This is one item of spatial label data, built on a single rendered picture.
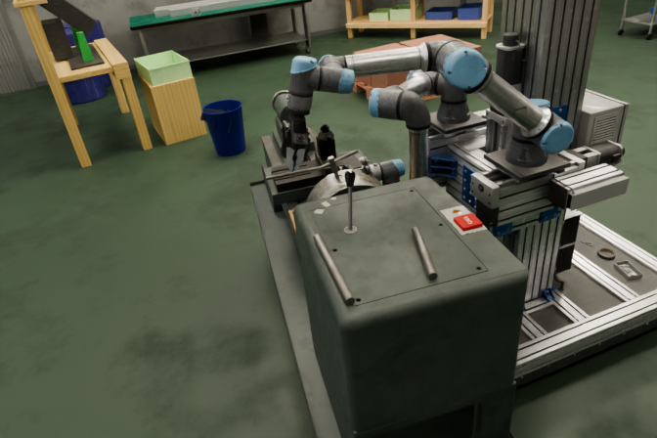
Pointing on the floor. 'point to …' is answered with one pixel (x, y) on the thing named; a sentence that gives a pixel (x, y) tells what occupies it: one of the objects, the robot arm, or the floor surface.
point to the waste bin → (225, 126)
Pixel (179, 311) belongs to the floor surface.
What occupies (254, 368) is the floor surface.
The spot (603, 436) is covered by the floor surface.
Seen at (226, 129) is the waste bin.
